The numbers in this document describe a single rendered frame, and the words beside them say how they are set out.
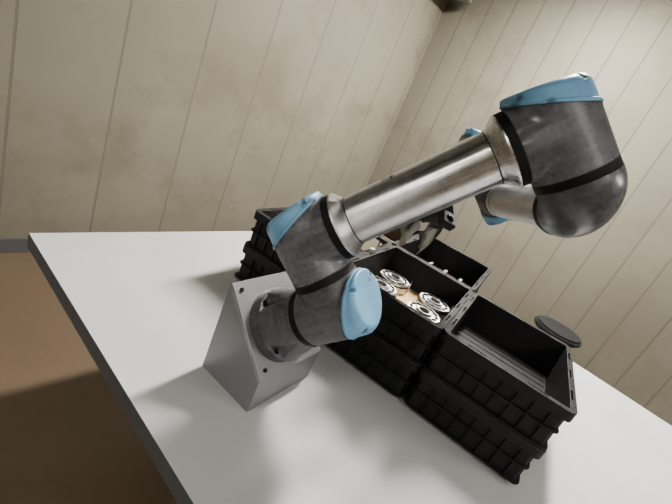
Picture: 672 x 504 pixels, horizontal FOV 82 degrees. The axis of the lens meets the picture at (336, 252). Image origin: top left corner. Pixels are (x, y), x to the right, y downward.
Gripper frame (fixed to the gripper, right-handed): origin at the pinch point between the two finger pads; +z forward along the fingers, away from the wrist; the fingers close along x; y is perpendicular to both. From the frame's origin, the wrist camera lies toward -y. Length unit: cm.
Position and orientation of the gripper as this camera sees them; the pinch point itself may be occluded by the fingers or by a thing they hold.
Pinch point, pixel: (411, 247)
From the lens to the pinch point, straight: 113.4
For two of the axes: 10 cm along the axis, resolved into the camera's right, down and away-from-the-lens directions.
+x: -8.5, -3.5, -3.9
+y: -2.2, -4.5, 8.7
